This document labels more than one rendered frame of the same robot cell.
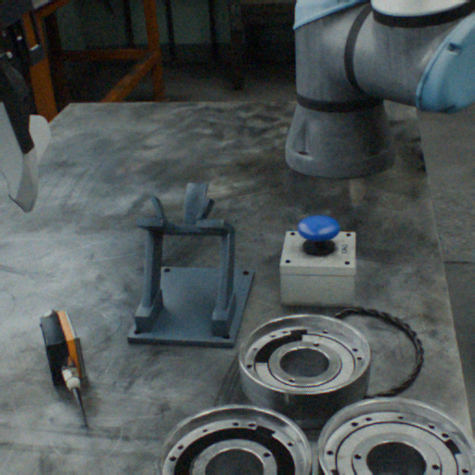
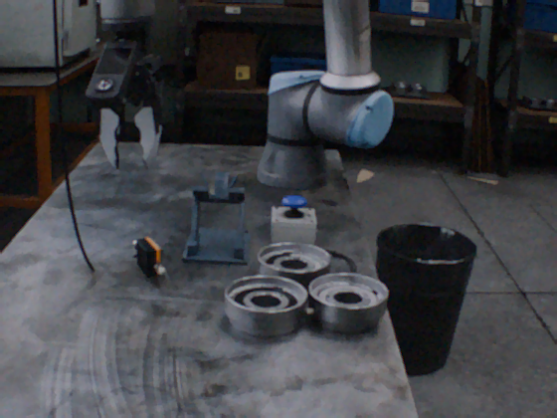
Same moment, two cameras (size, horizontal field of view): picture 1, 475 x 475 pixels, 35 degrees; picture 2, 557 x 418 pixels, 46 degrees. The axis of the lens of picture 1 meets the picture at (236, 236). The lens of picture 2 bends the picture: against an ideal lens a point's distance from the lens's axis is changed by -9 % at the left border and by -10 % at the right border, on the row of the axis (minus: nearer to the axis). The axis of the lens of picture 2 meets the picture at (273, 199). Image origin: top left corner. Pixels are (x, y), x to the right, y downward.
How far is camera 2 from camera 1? 0.46 m
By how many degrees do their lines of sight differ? 14
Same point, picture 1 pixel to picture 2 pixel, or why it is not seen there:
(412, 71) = (344, 120)
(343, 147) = (298, 168)
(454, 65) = (368, 117)
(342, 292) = (308, 239)
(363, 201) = (312, 201)
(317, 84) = (283, 127)
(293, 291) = (278, 239)
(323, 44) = (288, 103)
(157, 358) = (202, 268)
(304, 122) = (273, 152)
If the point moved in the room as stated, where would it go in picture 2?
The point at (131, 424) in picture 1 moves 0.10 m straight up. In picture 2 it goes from (197, 293) to (197, 226)
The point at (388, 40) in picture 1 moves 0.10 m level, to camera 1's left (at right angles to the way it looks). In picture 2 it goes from (330, 102) to (278, 101)
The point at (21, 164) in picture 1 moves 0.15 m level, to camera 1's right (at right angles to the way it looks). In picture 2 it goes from (153, 140) to (263, 138)
